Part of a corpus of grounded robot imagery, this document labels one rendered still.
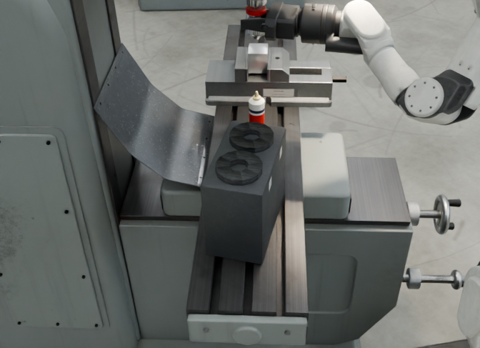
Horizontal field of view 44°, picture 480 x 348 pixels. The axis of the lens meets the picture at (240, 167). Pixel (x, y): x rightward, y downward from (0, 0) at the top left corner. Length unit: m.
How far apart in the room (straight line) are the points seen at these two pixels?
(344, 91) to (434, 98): 2.34
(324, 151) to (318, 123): 1.57
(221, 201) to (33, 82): 0.51
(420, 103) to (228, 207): 0.42
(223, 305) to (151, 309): 0.77
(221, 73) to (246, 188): 0.64
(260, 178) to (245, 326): 0.28
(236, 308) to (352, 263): 0.64
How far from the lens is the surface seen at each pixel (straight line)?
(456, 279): 1.80
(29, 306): 1.89
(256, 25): 1.38
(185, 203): 1.56
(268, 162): 1.15
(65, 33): 1.32
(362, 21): 1.32
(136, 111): 1.57
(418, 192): 2.87
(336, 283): 1.78
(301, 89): 1.63
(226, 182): 1.10
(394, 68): 1.28
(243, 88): 1.64
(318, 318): 1.89
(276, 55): 1.67
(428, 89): 1.21
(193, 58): 3.86
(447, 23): 4.45
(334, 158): 1.65
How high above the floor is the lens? 1.84
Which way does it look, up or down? 39 degrees down
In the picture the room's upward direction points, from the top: 1 degrees counter-clockwise
